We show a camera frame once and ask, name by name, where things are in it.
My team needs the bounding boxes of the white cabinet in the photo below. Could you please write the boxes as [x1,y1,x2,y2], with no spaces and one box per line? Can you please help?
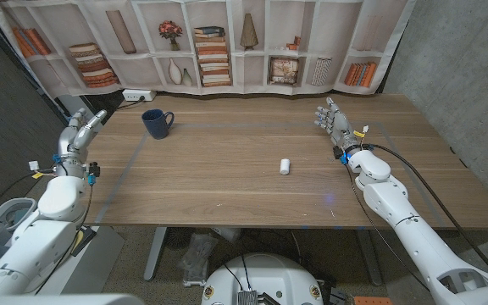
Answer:
[55,93,104,133]

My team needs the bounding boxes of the black power strip cord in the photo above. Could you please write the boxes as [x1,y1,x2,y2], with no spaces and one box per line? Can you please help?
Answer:
[116,96,147,112]

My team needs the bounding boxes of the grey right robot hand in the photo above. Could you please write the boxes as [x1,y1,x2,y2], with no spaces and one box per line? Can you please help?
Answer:
[313,97,362,153]

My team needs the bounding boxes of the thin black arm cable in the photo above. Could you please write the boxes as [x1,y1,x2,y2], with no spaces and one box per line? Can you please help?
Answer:
[343,163,432,294]
[34,184,95,296]

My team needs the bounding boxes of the dark blue ceramic mug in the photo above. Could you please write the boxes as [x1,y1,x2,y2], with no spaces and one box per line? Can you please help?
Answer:
[141,108,175,141]

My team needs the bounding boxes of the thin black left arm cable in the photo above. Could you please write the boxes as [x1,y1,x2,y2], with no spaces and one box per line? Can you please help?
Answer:
[34,184,95,296]

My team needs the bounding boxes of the white power strip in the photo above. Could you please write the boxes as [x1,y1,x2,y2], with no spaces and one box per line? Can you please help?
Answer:
[121,88,158,103]

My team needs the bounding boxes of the printed bookshelf backdrop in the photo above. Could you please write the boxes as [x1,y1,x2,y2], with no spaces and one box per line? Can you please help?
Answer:
[0,0,417,99]

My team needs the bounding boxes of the grey metal table leg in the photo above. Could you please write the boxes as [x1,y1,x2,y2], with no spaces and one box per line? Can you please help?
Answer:
[143,227,168,282]
[356,230,383,287]

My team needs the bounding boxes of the yellow and black pad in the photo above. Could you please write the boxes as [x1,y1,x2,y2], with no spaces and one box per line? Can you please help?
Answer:
[70,225,97,258]

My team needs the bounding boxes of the orange box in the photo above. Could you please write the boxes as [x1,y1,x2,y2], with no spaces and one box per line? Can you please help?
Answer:
[353,296,394,305]

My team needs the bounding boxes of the white robot torso base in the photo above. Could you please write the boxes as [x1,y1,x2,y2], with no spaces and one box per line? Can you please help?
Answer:
[201,252,324,305]

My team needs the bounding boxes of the white grey chair base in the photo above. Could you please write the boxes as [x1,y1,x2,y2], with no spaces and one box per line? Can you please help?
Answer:
[0,197,38,232]

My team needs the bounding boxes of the clear plastic bag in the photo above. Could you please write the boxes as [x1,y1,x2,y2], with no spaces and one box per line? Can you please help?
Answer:
[179,231,219,287]

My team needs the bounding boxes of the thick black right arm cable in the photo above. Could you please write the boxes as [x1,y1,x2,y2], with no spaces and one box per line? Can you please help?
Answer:
[364,142,488,281]

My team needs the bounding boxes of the white floor board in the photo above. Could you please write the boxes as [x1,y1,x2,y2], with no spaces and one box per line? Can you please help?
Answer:
[36,226,125,297]

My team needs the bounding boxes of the black round fan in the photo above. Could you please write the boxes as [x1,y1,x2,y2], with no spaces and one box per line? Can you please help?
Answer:
[165,227,197,251]

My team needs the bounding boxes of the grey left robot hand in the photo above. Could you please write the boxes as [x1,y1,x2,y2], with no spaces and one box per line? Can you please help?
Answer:
[56,107,108,178]

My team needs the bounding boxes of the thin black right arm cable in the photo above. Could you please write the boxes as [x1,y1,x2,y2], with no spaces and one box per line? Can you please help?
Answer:
[343,163,432,294]

